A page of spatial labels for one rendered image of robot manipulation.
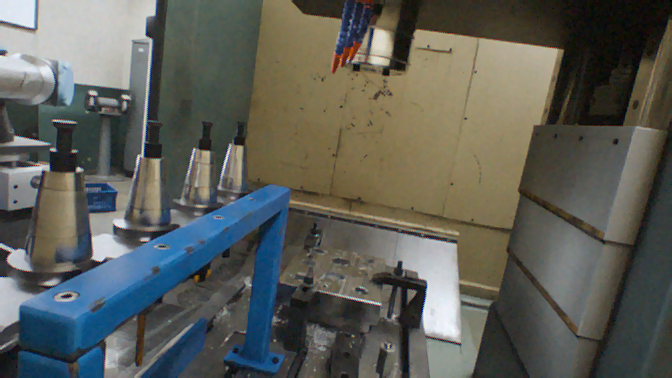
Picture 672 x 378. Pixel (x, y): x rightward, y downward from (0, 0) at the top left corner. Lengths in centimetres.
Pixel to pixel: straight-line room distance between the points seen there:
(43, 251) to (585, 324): 74
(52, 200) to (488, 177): 178
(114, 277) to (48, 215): 6
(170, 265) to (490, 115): 172
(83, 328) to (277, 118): 176
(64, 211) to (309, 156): 167
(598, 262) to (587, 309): 8
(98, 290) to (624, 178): 69
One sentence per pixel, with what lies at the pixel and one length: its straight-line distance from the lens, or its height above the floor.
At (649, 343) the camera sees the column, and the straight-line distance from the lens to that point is 73.
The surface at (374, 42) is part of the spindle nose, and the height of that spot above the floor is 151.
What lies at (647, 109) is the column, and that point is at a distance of 77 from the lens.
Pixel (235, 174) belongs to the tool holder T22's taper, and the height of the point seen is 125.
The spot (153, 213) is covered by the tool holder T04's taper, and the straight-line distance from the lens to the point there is 44.
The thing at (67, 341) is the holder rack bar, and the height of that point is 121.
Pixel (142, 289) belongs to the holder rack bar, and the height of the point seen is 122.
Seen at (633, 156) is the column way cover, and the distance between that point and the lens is 75.
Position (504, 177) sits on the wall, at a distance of 197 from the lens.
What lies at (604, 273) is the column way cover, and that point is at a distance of 78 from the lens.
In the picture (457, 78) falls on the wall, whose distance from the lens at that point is 193.
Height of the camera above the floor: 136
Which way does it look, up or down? 10 degrees down
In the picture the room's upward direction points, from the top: 9 degrees clockwise
